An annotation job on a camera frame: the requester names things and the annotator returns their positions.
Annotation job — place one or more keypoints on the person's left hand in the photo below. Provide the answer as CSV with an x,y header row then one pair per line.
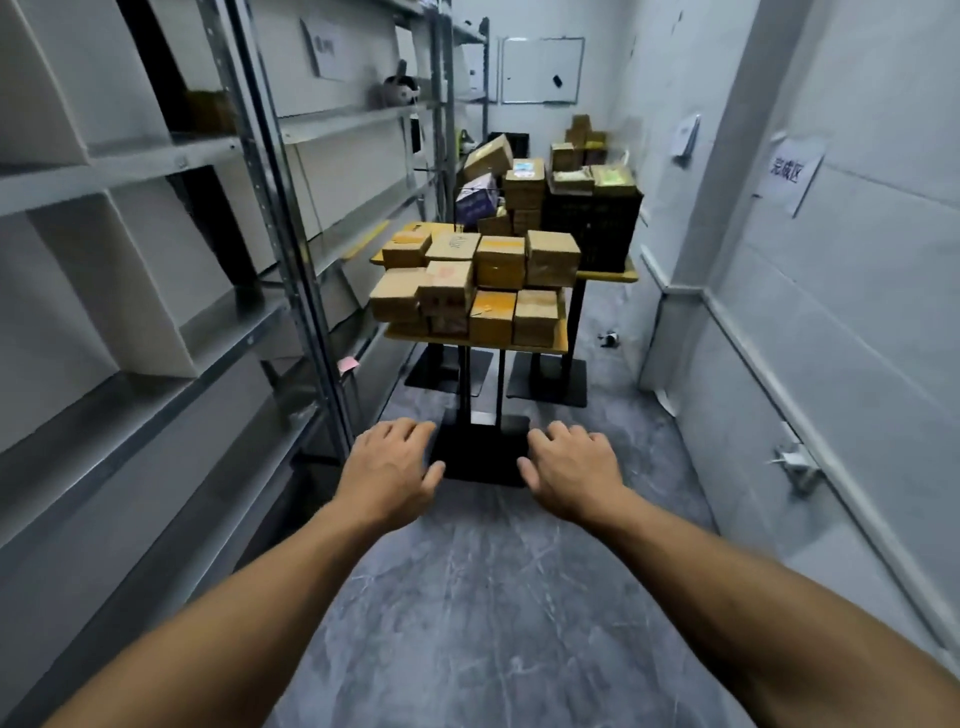
x,y
382,480

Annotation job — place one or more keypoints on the person's right hand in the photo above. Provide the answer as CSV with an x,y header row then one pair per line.
x,y
574,480

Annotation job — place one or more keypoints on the person's left thumb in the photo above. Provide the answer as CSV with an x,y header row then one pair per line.
x,y
434,477

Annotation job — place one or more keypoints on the person's right thumb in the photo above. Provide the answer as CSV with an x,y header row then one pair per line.
x,y
528,472

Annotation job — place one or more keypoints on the person's left forearm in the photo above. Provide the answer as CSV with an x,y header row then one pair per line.
x,y
225,630

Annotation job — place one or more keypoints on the person's right forearm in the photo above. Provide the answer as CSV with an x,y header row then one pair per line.
x,y
750,622

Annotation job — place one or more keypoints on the pink sticky note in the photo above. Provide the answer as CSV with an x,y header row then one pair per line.
x,y
348,365

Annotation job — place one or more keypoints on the small object on floor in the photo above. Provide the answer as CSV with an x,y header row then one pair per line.
x,y
609,339

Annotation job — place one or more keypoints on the white paper scrap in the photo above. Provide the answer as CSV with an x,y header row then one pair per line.
x,y
667,401

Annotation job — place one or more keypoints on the pile of brown cardboard boxes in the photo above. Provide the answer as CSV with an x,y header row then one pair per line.
x,y
480,277

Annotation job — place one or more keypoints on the black plastic crate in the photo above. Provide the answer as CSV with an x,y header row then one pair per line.
x,y
592,229

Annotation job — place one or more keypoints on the purple and white box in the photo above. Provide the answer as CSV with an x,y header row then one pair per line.
x,y
475,199

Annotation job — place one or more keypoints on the heap of assorted parcels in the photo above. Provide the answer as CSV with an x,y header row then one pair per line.
x,y
525,184

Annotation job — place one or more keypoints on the grey metal shelving rack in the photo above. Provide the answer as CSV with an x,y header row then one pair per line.
x,y
247,247

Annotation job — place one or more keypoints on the white shelf divider panel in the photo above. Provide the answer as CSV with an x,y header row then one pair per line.
x,y
142,277
82,75

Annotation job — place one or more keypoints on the narrow grey metal rack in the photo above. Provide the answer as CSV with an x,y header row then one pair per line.
x,y
471,90

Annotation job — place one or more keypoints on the grey round helmet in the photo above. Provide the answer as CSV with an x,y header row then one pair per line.
x,y
397,90

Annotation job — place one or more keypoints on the white paper shelf sign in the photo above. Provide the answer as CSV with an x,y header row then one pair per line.
x,y
326,49

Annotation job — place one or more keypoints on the small yellow-top pedestal table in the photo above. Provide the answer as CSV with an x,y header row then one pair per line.
x,y
480,442

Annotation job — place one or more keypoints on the long yellow-top pedestal table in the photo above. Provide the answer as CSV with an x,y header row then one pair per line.
x,y
547,382

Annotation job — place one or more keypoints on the white wall plug adapter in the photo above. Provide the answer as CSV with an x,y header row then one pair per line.
x,y
796,461

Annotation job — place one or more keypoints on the white wall-mounted device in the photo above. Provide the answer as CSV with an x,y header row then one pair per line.
x,y
685,136

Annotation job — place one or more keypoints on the white paper wall sign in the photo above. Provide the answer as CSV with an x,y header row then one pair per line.
x,y
791,176

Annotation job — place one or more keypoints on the white wall whiteboard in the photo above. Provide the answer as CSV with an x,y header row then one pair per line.
x,y
541,69

